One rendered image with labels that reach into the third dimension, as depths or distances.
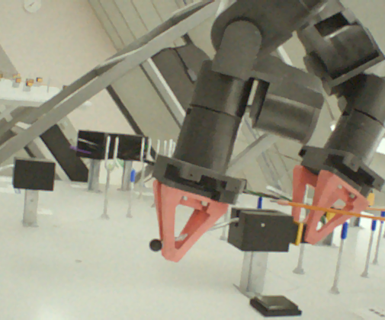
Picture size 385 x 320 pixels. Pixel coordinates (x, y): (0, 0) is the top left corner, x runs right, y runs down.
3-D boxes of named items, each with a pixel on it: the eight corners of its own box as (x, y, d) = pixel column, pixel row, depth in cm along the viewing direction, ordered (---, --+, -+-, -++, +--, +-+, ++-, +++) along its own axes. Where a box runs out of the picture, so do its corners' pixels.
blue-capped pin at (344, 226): (325, 290, 57) (337, 219, 56) (335, 290, 57) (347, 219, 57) (332, 294, 55) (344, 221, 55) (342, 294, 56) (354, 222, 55)
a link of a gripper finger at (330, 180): (307, 244, 59) (344, 177, 60) (340, 260, 53) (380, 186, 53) (265, 219, 57) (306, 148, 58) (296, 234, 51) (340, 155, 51)
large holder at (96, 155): (123, 189, 132) (129, 134, 131) (97, 195, 115) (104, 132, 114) (100, 185, 134) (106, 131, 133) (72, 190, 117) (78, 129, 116)
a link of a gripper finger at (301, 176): (303, 243, 60) (341, 177, 61) (335, 259, 53) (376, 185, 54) (262, 218, 58) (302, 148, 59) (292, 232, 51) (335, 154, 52)
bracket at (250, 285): (232, 284, 56) (239, 242, 56) (251, 284, 57) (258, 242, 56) (248, 298, 52) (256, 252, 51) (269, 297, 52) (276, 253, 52)
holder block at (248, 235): (226, 242, 55) (231, 206, 55) (271, 243, 57) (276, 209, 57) (241, 251, 51) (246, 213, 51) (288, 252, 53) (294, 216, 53)
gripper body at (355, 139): (330, 184, 62) (357, 133, 62) (380, 197, 52) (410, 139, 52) (293, 157, 60) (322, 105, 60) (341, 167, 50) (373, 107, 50)
